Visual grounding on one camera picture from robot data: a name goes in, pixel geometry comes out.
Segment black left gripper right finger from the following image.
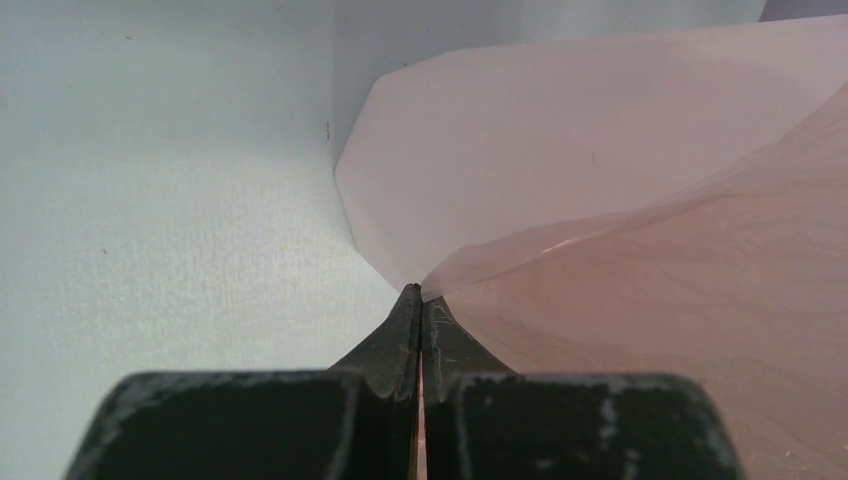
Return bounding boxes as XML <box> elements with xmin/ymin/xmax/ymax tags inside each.
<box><xmin>421</xmin><ymin>298</ymin><xmax>744</xmax><ymax>479</ymax></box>

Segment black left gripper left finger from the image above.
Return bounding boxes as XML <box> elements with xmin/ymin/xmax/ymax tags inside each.
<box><xmin>66</xmin><ymin>284</ymin><xmax>422</xmax><ymax>479</ymax></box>

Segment pink plastic trash bag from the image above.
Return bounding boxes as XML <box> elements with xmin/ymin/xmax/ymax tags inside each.
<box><xmin>422</xmin><ymin>89</ymin><xmax>847</xmax><ymax>479</ymax></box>

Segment white faceted trash bin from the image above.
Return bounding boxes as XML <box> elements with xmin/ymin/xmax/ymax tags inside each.
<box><xmin>335</xmin><ymin>15</ymin><xmax>847</xmax><ymax>287</ymax></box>

